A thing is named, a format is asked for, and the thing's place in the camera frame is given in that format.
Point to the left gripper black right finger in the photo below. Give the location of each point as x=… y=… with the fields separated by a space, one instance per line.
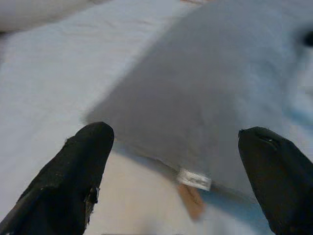
x=286 y=183

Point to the grey pillow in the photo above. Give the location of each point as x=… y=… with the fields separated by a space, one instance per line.
x=195 y=85

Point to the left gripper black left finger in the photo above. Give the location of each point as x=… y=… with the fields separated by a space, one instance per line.
x=61 y=183

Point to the white quilted mattress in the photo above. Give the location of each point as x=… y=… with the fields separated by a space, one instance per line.
x=49 y=85

